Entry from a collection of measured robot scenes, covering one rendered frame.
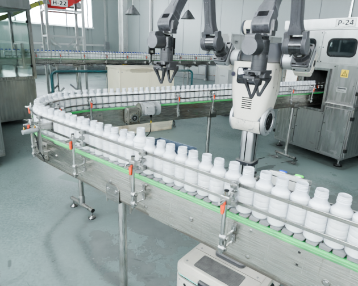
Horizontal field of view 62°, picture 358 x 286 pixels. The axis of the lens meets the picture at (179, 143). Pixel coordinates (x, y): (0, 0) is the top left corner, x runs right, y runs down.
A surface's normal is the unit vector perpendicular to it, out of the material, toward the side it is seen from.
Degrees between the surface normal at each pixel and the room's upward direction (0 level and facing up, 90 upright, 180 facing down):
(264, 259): 90
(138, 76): 90
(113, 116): 90
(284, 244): 90
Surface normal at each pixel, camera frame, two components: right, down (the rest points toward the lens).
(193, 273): -0.29, -0.70
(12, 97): 0.78, 0.22
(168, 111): 0.54, 0.28
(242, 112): -0.63, 0.22
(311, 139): -0.83, 0.14
